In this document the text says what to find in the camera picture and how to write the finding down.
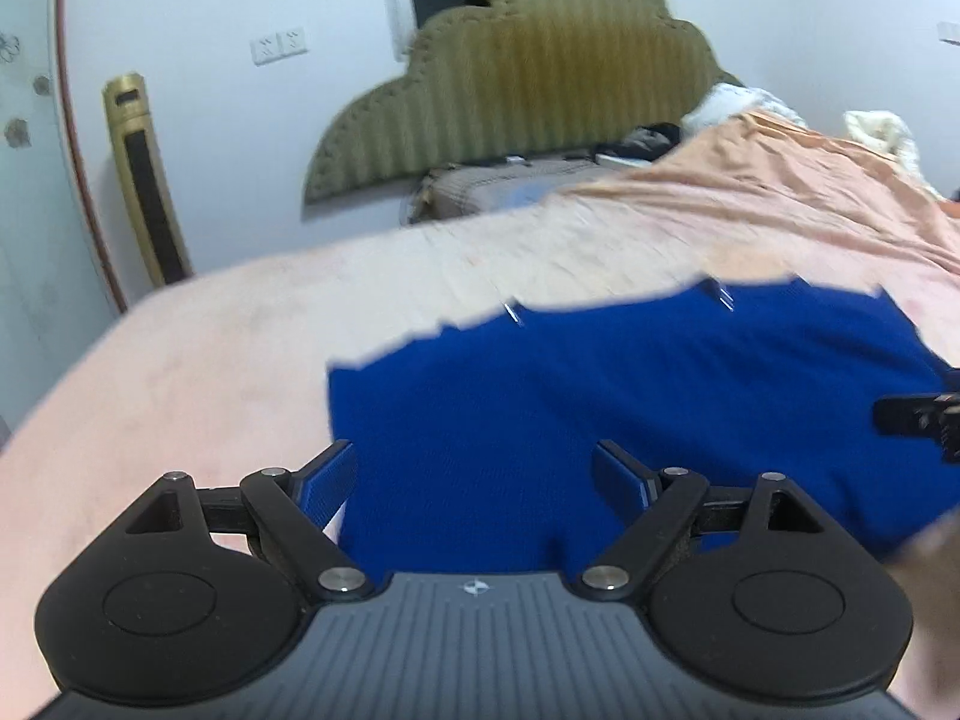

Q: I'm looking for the white wall socket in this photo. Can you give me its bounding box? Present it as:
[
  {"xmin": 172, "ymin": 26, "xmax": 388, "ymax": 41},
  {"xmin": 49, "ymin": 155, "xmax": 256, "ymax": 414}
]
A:
[{"xmin": 249, "ymin": 28, "xmax": 308, "ymax": 67}]

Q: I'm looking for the white patterned pillow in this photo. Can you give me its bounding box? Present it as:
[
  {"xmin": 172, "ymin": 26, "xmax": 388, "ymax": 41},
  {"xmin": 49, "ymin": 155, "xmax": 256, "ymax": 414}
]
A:
[{"xmin": 680, "ymin": 83, "xmax": 805, "ymax": 138}]

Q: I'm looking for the olive striped headboard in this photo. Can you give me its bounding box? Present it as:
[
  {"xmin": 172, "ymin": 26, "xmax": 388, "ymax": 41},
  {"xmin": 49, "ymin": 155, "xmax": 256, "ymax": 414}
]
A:
[{"xmin": 302, "ymin": 0, "xmax": 732, "ymax": 206}]

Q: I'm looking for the red-framed glass door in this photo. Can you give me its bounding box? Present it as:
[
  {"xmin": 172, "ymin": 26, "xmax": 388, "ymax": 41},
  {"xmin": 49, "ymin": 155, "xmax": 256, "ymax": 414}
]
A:
[{"xmin": 2, "ymin": 0, "xmax": 127, "ymax": 436}]

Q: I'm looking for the blue knit garment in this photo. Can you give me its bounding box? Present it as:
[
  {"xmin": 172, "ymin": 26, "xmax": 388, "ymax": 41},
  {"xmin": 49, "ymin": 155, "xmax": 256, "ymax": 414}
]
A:
[{"xmin": 329, "ymin": 280, "xmax": 958, "ymax": 578}]

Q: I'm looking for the white light switch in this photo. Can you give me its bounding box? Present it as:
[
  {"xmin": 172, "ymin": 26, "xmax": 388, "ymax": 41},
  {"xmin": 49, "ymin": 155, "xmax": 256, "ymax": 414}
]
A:
[{"xmin": 937, "ymin": 21, "xmax": 960, "ymax": 46}]

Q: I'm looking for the peach orange blanket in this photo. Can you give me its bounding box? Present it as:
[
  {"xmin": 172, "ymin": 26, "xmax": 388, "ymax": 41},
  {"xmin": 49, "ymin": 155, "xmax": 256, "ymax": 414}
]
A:
[{"xmin": 556, "ymin": 110, "xmax": 958, "ymax": 302}]

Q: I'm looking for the cream quilted comforter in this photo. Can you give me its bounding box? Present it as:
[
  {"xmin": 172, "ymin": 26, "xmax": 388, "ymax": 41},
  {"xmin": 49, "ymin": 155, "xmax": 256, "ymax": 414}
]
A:
[{"xmin": 843, "ymin": 110, "xmax": 946, "ymax": 202}]

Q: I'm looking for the gold tower fan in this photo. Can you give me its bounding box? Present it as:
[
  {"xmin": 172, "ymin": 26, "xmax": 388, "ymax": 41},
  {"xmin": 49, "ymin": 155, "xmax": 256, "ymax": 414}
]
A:
[{"xmin": 103, "ymin": 73, "xmax": 194, "ymax": 288}]

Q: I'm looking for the grey striped pillow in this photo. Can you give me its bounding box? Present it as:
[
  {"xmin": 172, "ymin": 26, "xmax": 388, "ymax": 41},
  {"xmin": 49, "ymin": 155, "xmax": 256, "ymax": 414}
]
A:
[{"xmin": 407, "ymin": 154, "xmax": 651, "ymax": 224}]

